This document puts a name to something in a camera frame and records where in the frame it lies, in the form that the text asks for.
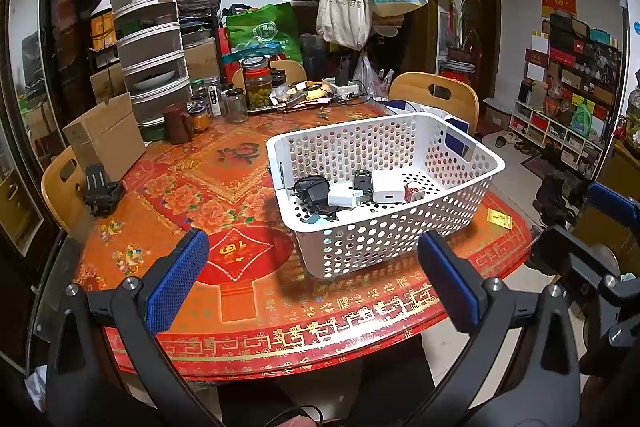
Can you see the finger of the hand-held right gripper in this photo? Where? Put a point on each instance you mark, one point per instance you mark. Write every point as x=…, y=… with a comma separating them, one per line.
x=575, y=257
x=612, y=204

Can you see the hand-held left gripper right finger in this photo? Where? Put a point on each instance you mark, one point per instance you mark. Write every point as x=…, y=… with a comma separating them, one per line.
x=447, y=277

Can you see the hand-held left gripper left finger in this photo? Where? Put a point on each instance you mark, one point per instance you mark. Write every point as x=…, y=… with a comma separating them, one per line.
x=175, y=277

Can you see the white perforated plastic basket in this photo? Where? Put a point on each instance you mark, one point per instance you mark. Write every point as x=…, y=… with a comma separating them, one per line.
x=390, y=227

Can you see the red polka-dot charger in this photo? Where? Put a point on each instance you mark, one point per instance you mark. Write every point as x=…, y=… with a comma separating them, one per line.
x=414, y=193

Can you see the white large wall charger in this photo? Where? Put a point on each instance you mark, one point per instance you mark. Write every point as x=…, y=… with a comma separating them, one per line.
x=391, y=186

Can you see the black small adapter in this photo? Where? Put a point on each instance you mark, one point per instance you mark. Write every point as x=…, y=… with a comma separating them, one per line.
x=362, y=182

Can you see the red printed tablecloth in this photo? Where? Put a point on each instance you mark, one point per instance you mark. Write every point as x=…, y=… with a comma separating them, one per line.
x=240, y=307

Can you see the yellow card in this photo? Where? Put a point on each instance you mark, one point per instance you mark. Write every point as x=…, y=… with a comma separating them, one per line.
x=500, y=220

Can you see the green detergent bottle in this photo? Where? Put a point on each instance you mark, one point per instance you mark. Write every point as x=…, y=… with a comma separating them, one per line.
x=582, y=122

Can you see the black phone clamp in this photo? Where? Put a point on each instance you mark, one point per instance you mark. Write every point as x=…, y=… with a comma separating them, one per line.
x=102, y=192

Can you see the shelf with boxes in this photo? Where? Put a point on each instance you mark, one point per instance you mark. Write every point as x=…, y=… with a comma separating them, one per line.
x=570, y=77

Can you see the teal white small device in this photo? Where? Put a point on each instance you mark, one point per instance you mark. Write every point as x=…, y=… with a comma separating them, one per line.
x=315, y=220

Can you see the cardboard box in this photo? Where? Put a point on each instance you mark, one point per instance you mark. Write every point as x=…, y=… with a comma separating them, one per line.
x=102, y=137

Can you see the orange-filled glass jar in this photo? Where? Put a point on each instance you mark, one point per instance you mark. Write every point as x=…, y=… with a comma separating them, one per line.
x=200, y=121

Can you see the white blue paper bag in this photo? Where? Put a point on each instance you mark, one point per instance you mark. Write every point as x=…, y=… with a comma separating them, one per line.
x=400, y=107

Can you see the empty glass jar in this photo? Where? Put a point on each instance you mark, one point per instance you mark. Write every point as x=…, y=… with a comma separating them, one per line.
x=234, y=107

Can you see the white black small carton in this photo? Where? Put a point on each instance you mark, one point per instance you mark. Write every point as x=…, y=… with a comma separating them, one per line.
x=215, y=101

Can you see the metal tray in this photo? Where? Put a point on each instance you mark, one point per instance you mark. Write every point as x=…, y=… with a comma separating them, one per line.
x=280, y=108

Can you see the bunch of keys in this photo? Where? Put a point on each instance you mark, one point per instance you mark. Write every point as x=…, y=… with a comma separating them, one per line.
x=325, y=113

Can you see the pickle jar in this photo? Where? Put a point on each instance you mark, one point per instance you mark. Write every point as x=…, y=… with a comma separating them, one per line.
x=257, y=89

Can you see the clear plastic bag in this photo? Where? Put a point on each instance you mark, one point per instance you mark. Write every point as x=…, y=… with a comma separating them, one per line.
x=370, y=79

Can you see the white power strip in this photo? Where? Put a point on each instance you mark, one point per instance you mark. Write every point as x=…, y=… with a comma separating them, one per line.
x=345, y=89

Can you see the potted plant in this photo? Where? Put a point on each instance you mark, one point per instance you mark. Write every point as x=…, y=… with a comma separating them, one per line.
x=462, y=52

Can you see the brown shipping carton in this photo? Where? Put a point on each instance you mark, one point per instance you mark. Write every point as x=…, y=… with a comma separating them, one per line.
x=202, y=59

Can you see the white stacked drawer unit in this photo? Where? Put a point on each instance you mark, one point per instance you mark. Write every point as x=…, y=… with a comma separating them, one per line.
x=150, y=57

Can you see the dark wooden door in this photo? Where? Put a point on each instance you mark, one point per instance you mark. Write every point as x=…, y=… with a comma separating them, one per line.
x=482, y=17

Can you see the green shopping bag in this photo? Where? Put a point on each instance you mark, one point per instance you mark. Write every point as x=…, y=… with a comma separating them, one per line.
x=270, y=32

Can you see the dark glass-door cabinet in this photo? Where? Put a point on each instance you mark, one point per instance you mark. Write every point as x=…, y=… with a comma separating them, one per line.
x=60, y=32

